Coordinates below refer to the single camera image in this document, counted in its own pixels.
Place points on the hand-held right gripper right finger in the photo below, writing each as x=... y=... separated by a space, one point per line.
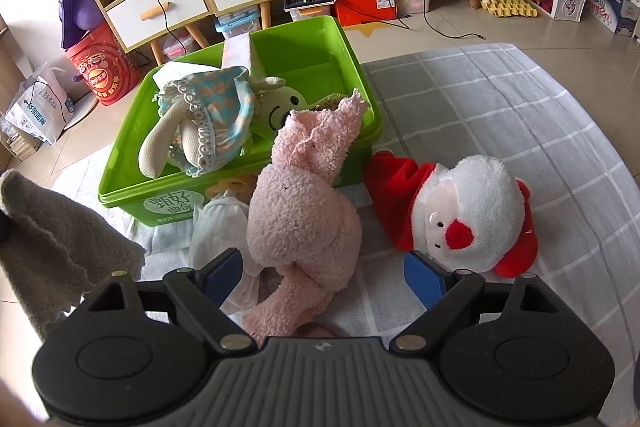
x=422 y=277

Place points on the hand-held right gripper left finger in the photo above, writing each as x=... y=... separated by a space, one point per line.
x=222 y=272

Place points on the white cloth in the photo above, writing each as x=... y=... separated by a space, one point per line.
x=215 y=232

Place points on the red white santa plush toy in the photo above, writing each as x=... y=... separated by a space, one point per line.
x=470 y=202

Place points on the pink plush toy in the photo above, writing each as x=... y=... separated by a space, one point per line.
x=305 y=217

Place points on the beige bunny doll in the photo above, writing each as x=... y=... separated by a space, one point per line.
x=215 y=117

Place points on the grey knitted towel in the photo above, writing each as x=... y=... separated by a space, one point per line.
x=60 y=242

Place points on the small white foam block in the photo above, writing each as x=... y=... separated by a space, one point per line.
x=175 y=73

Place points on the large white foam block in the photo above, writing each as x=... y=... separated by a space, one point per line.
x=237 y=54

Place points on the green plastic box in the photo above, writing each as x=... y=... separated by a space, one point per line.
x=310 y=52

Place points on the grey checked bed sheet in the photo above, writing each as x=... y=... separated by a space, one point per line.
x=500 y=107

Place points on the white round base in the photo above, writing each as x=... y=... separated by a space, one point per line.
x=82 y=114

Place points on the clear storage box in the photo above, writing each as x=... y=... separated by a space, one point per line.
x=177 y=47

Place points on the red printed bucket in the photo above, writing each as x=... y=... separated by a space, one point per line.
x=105 y=67

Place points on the brown cardboard box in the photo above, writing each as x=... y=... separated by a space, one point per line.
x=20 y=144

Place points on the white paper bag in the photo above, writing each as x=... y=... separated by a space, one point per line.
x=37 y=107

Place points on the clear box with blue lid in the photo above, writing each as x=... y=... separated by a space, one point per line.
x=237 y=24

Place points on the red flat box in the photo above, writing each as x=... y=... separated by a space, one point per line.
x=365 y=4

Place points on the clear box with black lid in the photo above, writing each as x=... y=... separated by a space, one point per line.
x=310 y=2

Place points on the yellow egg tray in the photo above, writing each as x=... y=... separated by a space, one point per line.
x=510 y=4

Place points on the white printed carton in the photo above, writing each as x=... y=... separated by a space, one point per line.
x=607 y=14

